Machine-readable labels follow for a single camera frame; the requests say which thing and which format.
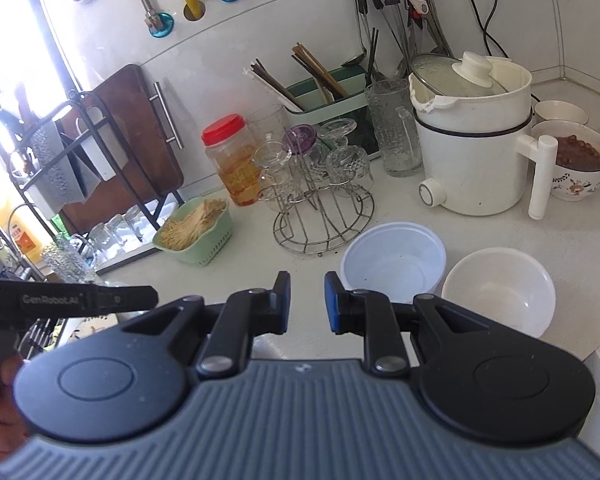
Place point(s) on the row of upturned glasses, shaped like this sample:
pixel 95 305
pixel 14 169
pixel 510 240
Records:
pixel 165 215

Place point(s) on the window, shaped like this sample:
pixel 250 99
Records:
pixel 15 35

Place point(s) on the white cutting board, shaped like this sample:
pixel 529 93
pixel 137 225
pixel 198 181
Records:
pixel 97 155

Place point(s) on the purple tinted glass cup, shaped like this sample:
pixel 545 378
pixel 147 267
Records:
pixel 300 140

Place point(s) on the yellow detergent bottle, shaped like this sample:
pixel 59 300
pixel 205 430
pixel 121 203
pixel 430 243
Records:
pixel 22 235

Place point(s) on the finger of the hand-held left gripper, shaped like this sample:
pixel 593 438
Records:
pixel 130 298

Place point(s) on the black dish rack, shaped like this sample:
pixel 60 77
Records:
pixel 55 120

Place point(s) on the green basket of noodles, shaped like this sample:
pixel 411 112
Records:
pixel 192 232

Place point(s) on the green chopstick holder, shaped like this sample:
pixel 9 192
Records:
pixel 340 110

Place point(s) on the cut glass cup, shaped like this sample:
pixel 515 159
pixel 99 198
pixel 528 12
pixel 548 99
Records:
pixel 347 167
pixel 337 130
pixel 272 170

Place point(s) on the wooden cutting board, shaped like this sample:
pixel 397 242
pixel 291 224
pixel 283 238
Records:
pixel 140 150

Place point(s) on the red lid plastic jar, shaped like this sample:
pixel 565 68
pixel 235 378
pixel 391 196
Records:
pixel 230 170

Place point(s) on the black sink rack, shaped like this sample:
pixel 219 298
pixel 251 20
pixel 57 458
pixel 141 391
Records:
pixel 37 337

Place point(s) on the white chopsticks bundle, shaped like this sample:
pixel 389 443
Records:
pixel 275 85

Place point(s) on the white ceramic bowl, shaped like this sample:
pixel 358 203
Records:
pixel 500 295

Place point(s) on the patterned bowl with brown food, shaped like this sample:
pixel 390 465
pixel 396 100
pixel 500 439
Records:
pixel 575 170

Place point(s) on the black chopsticks pair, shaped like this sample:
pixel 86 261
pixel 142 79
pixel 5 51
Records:
pixel 374 55

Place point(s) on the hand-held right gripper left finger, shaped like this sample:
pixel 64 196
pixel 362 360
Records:
pixel 280 305

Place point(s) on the glass pot lid white knob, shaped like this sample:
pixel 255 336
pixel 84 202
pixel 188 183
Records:
pixel 460 75

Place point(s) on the white electric cooking pot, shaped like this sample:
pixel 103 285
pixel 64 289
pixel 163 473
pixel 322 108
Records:
pixel 475 170

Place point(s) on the textured glass pitcher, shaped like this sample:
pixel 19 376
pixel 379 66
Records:
pixel 392 130

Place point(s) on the small clear glass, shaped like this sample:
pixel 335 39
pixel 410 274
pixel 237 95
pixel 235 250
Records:
pixel 134 225
pixel 97 242
pixel 116 235

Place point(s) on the leaf patterned plate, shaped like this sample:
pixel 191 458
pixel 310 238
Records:
pixel 105 325

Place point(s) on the brown chopsticks bundle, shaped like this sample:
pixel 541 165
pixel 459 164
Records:
pixel 320 72

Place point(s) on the tall textured glass tumbler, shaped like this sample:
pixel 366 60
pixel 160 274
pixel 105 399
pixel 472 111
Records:
pixel 70 260

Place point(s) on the metal grater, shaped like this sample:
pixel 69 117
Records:
pixel 55 170

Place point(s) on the small white bowl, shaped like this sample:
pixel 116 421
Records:
pixel 562 112

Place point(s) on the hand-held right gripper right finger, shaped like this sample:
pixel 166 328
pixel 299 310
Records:
pixel 332 305

